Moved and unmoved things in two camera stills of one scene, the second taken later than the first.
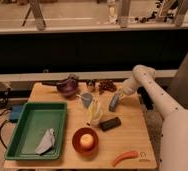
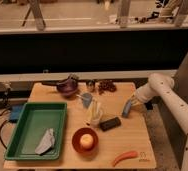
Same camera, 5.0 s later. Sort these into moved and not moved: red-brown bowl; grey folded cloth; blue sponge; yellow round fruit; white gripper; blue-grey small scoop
Moved: white gripper; blue sponge
Not moved: grey folded cloth; yellow round fruit; red-brown bowl; blue-grey small scoop
